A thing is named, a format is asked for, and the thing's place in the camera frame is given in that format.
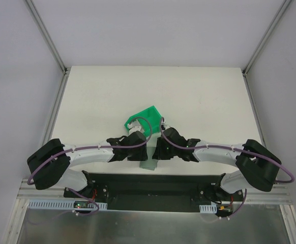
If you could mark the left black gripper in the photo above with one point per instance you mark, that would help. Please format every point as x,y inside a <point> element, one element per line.
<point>140,156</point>

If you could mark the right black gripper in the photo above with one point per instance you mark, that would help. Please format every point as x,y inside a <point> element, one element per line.
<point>159,155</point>

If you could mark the sage green card holder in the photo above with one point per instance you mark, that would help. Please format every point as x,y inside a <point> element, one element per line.
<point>150,163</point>

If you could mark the green plastic bin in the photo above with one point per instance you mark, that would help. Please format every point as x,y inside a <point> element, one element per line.
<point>149,118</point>

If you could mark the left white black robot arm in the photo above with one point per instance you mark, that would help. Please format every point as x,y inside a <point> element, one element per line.
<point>52,164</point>

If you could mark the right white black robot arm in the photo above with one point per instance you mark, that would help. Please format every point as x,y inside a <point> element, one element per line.
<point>251,159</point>

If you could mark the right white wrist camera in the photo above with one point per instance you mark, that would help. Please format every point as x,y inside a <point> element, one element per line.
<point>163,125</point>

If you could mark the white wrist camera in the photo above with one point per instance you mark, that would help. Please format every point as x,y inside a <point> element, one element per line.
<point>163,125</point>
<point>135,126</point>

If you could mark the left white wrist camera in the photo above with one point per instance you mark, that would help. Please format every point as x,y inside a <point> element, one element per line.
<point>135,126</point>

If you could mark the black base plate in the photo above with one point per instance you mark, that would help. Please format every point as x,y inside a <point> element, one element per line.
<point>169,193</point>

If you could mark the right white cable duct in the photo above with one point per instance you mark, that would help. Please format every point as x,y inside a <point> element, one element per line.
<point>208,209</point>

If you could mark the white cable duct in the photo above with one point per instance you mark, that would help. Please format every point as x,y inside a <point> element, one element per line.
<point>208,209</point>
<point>65,205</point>

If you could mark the left aluminium frame post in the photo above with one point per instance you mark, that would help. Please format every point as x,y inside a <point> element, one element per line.
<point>45,34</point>

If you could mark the aluminium frame post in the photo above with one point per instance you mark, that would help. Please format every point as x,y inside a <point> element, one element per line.
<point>45,34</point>
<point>285,5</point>

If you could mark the left white cable duct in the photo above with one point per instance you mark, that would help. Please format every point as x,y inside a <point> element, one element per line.
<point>65,205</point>

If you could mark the aluminium front rail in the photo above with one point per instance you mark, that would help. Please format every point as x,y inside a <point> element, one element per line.
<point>30,192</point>

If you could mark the right aluminium frame post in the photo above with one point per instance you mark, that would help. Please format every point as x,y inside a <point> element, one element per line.
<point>285,5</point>

